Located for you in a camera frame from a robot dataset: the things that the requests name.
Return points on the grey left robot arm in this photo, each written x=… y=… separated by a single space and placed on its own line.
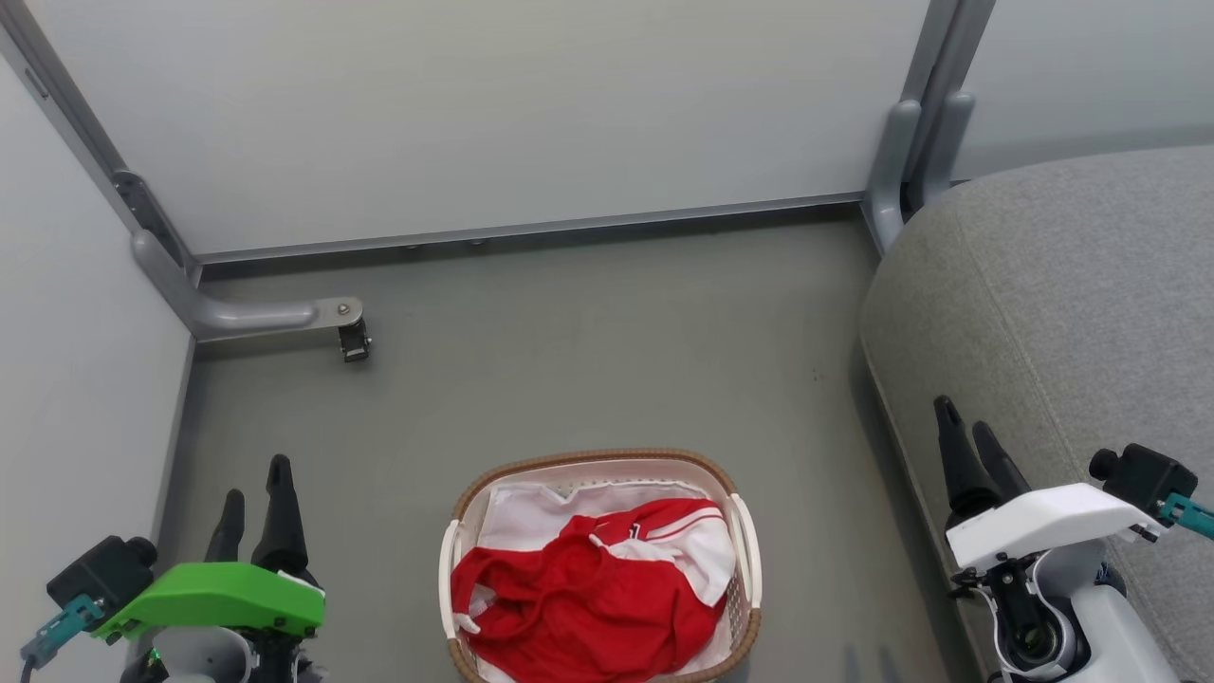
x=194 y=659

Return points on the grey partition corner post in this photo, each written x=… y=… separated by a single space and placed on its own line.
x=85 y=133

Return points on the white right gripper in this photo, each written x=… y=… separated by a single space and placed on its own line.
x=1043 y=522

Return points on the grey partition foot with plate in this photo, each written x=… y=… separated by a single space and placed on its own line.
x=247 y=315

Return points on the red and white jersey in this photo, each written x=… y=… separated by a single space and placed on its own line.
x=588 y=607

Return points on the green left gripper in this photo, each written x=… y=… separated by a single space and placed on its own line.
x=218 y=593

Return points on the grey partition foot pair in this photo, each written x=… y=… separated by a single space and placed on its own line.
x=896 y=161

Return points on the grey fabric sofa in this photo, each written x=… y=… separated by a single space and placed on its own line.
x=1072 y=304

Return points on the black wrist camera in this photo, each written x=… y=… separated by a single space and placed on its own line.
x=100 y=574
x=1143 y=474

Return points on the grey partition bottom rail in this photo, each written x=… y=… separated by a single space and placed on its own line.
x=531 y=230

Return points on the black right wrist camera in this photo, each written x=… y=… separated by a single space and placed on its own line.
x=1143 y=474

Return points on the white basket liner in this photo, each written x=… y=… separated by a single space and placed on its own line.
x=541 y=512

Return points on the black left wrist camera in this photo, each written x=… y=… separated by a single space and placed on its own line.
x=100 y=574

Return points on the black caster wheel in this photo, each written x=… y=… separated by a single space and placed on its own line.
x=355 y=341

